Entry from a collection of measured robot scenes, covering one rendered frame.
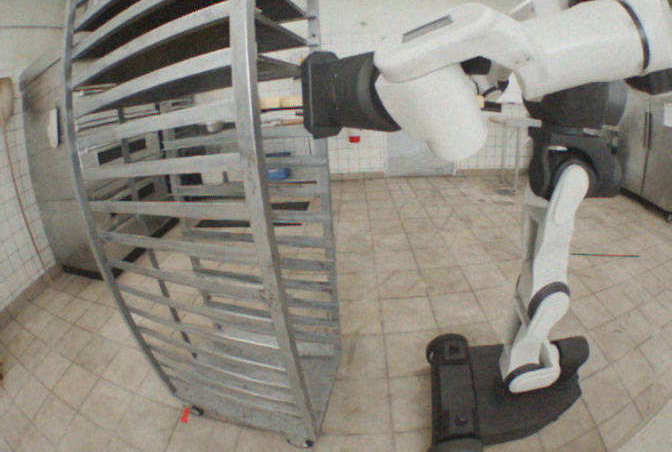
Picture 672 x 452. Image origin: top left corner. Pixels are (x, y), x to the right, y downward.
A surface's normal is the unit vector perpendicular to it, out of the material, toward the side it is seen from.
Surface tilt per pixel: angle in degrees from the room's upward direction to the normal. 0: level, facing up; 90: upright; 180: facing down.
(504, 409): 0
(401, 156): 90
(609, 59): 124
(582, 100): 101
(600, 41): 97
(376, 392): 0
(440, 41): 83
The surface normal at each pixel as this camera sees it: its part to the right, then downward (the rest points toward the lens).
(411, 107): -0.58, 0.80
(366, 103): -0.15, 0.55
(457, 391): -0.06, -0.94
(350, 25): -0.05, 0.33
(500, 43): -0.19, 0.80
